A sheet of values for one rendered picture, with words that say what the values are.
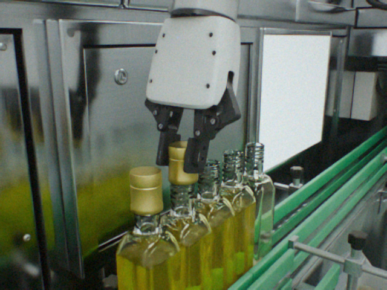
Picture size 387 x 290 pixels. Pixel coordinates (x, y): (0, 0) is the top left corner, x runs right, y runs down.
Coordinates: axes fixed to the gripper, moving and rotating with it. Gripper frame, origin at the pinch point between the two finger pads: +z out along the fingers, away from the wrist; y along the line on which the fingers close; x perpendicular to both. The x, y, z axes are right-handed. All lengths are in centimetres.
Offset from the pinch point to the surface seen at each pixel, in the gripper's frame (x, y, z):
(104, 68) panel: -2.8, -12.7, -8.7
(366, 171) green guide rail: 76, 3, 2
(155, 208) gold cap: -4.8, 1.5, 5.9
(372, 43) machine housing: 102, -9, -39
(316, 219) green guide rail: 40.7, 3.3, 11.4
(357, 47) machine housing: 102, -14, -38
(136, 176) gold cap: -6.9, 0.2, 2.7
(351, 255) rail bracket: 28.1, 13.9, 12.8
